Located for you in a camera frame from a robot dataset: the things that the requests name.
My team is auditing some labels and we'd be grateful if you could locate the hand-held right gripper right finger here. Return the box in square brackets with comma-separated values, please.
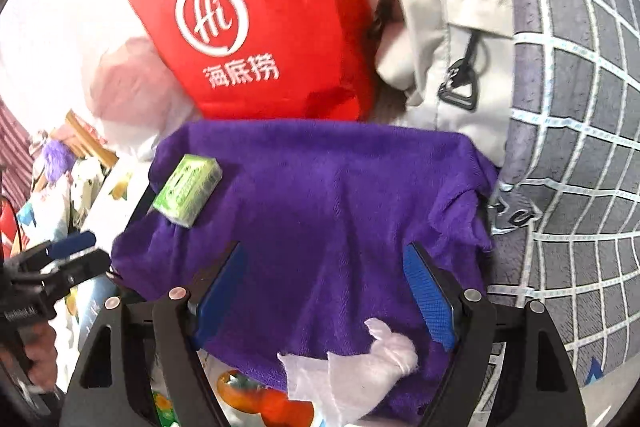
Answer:
[404, 243, 588, 427]

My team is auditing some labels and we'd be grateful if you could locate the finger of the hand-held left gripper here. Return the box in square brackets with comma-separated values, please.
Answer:
[44, 231, 98, 260]
[40, 249, 112, 304]

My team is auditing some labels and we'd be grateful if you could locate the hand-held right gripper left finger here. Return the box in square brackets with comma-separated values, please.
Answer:
[60, 241, 248, 427]

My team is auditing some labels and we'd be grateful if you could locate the white tissue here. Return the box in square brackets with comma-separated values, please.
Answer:
[277, 318, 419, 426]

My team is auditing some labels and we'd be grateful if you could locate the person's left hand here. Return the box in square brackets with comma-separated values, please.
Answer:
[22, 321, 59, 392]

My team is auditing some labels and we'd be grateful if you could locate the fruit printed bedsheet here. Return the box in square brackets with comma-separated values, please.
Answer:
[15, 152, 623, 427]

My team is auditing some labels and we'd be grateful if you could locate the purple plush toy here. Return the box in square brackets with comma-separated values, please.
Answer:
[42, 139, 77, 174]

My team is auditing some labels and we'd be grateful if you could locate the wooden chair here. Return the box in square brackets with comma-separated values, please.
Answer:
[64, 108, 121, 168]

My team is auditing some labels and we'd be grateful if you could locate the green tissue pack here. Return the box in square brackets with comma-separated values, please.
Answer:
[151, 154, 224, 228]

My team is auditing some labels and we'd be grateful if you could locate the striped curtain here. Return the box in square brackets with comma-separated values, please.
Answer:
[0, 99, 37, 218]

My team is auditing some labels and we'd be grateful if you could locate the purple towel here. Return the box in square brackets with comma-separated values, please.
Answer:
[110, 119, 501, 426]

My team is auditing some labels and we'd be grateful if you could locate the white plastic bag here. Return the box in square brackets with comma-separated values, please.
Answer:
[82, 34, 202, 162]

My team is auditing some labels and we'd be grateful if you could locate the grey checked pillow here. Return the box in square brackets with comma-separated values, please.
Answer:
[487, 0, 640, 389]

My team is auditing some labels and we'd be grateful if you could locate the beige fabric bag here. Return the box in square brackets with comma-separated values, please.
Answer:
[372, 0, 517, 168]

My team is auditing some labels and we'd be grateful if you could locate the red paper bag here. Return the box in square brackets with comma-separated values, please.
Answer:
[116, 0, 377, 122]

